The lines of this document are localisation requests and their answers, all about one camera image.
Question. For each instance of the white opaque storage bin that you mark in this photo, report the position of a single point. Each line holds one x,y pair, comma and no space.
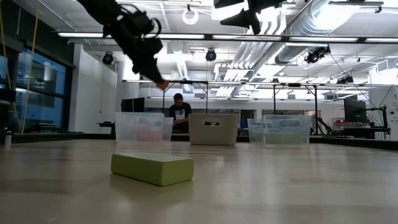
196,130

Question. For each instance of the orange rectangular block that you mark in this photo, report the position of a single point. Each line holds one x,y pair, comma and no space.
147,134
163,85

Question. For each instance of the long ceiling light strip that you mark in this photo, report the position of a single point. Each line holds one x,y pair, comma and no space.
87,35

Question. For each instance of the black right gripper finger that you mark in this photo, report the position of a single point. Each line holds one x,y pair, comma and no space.
241,19
230,3

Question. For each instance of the clear storage bin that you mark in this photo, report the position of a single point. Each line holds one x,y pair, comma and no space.
298,124

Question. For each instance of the frosted translucent storage bin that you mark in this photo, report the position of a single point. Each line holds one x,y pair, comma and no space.
140,119

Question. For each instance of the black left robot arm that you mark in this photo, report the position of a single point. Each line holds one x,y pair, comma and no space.
99,9

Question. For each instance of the black background workstation frame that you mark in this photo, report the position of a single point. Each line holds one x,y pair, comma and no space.
163,93

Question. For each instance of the white bottle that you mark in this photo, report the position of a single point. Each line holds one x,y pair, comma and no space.
7,140

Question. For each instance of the black background robot arm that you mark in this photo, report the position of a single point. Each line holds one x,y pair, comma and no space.
323,127

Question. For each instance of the person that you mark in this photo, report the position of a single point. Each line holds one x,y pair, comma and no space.
180,113

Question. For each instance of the silver ventilation duct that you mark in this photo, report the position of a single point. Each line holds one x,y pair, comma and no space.
304,25

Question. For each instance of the black monitor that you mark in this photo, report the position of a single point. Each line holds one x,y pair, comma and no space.
132,104
355,110

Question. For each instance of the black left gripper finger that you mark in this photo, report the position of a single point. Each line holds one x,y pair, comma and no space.
152,74

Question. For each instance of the small black side table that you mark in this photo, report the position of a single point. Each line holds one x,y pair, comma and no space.
107,123

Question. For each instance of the black ceiling camera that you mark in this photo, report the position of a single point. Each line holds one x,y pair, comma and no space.
108,58
315,56
211,55

